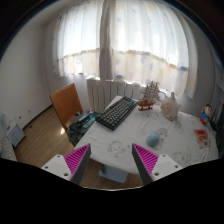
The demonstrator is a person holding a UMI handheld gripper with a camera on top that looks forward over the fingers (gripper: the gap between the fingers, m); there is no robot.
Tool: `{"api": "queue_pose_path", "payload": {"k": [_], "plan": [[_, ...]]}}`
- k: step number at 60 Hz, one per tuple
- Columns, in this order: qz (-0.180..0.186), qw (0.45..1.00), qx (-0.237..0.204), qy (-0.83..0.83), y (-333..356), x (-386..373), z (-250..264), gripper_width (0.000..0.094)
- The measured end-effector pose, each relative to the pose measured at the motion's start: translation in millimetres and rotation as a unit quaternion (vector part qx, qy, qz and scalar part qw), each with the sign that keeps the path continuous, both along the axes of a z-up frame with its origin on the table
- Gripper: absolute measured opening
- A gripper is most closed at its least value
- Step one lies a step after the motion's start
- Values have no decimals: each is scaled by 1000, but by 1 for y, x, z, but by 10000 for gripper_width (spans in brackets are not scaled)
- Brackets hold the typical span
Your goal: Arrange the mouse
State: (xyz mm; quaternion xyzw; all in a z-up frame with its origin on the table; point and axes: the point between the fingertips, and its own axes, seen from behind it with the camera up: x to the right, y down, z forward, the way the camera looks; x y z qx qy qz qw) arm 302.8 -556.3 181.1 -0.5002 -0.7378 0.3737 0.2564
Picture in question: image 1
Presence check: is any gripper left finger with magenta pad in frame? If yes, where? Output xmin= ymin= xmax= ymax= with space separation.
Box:
xmin=42 ymin=144 xmax=91 ymax=185

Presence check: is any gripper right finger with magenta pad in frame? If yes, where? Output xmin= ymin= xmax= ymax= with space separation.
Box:
xmin=132 ymin=144 xmax=182 ymax=185

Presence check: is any dark bag on chair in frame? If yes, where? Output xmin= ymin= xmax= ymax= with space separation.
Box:
xmin=66 ymin=111 xmax=98 ymax=145

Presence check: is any white patterned tablecloth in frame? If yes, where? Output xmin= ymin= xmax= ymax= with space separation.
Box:
xmin=75 ymin=106 xmax=218 ymax=174

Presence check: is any red printed card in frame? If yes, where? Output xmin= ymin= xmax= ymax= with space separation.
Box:
xmin=194 ymin=129 xmax=211 ymax=149

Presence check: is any large white conch shell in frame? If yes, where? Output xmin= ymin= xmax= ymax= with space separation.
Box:
xmin=161 ymin=93 xmax=181 ymax=121

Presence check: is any dark mechanical keyboard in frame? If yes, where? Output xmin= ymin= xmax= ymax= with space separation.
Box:
xmin=96 ymin=97 xmax=137 ymax=130

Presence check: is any wooden chair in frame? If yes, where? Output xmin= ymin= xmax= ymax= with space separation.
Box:
xmin=50 ymin=83 xmax=83 ymax=130

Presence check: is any wooden model sailing ship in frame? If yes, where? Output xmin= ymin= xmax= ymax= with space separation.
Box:
xmin=137 ymin=82 xmax=160 ymax=111

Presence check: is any cartoon figure toy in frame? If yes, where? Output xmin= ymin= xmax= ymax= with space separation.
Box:
xmin=200 ymin=104 xmax=212 ymax=125

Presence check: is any white radiator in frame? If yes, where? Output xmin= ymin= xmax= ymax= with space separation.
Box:
xmin=86 ymin=77 xmax=144 ymax=112

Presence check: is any white sheer curtain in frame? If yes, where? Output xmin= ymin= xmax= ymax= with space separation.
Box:
xmin=52 ymin=0 xmax=198 ymax=98

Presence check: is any white table pedestal base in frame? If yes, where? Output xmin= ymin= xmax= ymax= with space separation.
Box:
xmin=99 ymin=165 xmax=128 ymax=183

